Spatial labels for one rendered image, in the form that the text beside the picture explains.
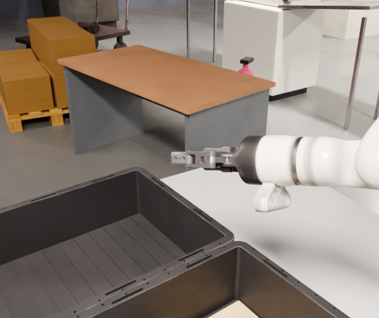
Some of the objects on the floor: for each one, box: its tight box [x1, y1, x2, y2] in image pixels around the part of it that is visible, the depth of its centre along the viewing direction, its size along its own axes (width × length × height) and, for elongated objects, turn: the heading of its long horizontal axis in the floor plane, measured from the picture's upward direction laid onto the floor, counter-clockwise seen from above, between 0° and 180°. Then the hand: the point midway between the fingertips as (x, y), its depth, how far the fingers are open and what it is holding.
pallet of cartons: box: [0, 16, 96, 133], centre depth 382 cm, size 79×111×65 cm
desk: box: [57, 45, 276, 172], centre depth 274 cm, size 62×120×64 cm, turn 42°
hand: (190, 158), depth 76 cm, fingers open, 5 cm apart
